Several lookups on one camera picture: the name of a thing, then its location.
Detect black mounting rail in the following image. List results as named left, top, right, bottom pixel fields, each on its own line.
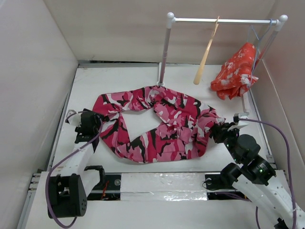
left=88, top=172, right=246, bottom=201

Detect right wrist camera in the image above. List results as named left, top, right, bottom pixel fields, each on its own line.
left=228, top=112, right=249, bottom=131

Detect beige wooden hanger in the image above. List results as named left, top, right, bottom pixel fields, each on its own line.
left=193, top=16, right=220, bottom=85

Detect light blue wire hanger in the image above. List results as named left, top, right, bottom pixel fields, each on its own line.
left=246, top=18, right=272, bottom=89

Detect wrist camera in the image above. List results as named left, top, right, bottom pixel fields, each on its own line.
left=228, top=112, right=249, bottom=131
left=65, top=110, right=81, bottom=127

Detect silver taped white panel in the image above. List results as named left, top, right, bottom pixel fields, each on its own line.
left=120, top=172, right=207, bottom=201

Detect orange white patterned garment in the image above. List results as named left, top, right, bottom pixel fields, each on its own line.
left=210, top=42, right=258, bottom=100

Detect pink camouflage trousers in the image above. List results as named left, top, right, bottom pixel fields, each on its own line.
left=93, top=86, right=225, bottom=164

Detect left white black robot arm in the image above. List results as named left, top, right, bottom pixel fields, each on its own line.
left=46, top=109, right=106, bottom=219

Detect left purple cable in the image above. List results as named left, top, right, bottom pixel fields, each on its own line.
left=46, top=112, right=103, bottom=227

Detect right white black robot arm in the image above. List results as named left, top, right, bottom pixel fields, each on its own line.
left=210, top=123, right=305, bottom=229

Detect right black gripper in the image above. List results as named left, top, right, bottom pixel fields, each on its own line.
left=210, top=121, right=242, bottom=163

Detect white clothes rack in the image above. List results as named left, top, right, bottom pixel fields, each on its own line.
left=157, top=12, right=288, bottom=112

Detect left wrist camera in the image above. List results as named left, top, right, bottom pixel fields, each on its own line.
left=65, top=110, right=81, bottom=127

